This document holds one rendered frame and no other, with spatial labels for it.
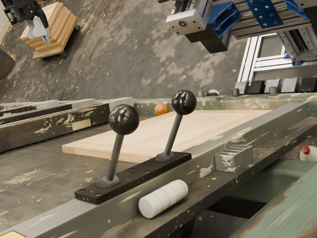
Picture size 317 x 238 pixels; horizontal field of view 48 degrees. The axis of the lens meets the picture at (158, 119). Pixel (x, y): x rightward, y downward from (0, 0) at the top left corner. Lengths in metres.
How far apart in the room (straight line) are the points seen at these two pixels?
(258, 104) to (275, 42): 1.14
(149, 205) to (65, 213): 0.11
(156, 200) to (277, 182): 0.33
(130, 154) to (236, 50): 1.95
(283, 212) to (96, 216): 0.22
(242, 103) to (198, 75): 1.56
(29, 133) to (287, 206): 0.91
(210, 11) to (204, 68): 1.23
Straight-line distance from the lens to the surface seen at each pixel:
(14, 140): 1.14
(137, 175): 0.51
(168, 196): 0.50
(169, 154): 0.56
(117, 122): 0.42
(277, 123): 0.87
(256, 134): 0.78
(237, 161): 0.63
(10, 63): 5.46
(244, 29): 1.59
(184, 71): 2.78
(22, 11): 1.21
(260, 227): 0.34
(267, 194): 0.77
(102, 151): 0.82
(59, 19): 4.29
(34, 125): 1.17
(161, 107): 1.27
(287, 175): 0.74
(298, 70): 2.03
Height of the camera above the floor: 1.76
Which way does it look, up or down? 41 degrees down
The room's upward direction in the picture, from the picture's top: 51 degrees counter-clockwise
